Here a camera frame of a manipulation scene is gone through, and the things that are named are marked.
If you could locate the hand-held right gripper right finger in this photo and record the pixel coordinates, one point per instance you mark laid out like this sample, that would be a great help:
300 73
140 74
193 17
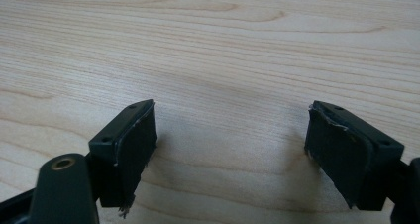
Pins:
343 154

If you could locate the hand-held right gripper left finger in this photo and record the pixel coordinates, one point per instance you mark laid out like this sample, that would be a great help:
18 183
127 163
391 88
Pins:
127 154

